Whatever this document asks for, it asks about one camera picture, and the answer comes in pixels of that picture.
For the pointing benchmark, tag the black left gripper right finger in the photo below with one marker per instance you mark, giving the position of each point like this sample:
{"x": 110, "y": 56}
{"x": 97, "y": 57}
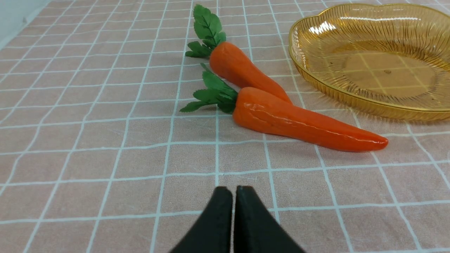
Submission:
{"x": 255, "y": 229}

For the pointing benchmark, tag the orange carrot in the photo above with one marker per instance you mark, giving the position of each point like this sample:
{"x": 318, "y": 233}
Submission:
{"x": 263, "y": 112}

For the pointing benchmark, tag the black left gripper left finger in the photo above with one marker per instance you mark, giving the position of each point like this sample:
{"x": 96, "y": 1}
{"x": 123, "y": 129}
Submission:
{"x": 211, "y": 233}

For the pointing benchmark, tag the orange carrot farther back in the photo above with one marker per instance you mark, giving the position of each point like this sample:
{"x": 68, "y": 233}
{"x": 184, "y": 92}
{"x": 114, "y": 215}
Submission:
{"x": 226, "y": 59}

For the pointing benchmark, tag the amber glass plate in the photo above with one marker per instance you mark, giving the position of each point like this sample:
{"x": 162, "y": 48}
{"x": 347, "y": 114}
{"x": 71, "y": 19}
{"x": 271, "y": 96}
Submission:
{"x": 387, "y": 60}

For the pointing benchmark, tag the pink checkered tablecloth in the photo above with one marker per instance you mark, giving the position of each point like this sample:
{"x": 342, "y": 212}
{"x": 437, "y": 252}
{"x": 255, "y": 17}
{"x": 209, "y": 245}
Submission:
{"x": 97, "y": 158}

